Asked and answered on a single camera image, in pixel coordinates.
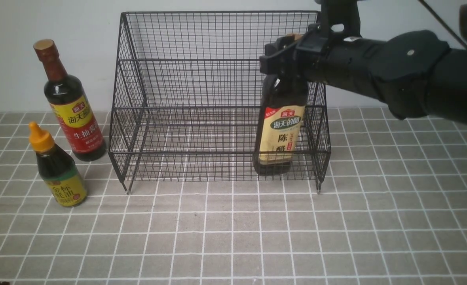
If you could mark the vinegar bottle tan label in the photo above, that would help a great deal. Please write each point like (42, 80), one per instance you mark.
(282, 107)

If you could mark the oyster sauce bottle orange cap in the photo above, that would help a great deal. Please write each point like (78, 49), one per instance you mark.
(57, 168)

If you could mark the soy sauce bottle red label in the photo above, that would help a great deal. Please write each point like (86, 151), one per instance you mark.
(67, 99)

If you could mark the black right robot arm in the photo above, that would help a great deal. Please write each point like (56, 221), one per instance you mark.
(415, 74)

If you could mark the black wire mesh rack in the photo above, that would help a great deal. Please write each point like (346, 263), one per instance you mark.
(187, 96)

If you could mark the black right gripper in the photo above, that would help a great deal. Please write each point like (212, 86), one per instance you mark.
(332, 52)

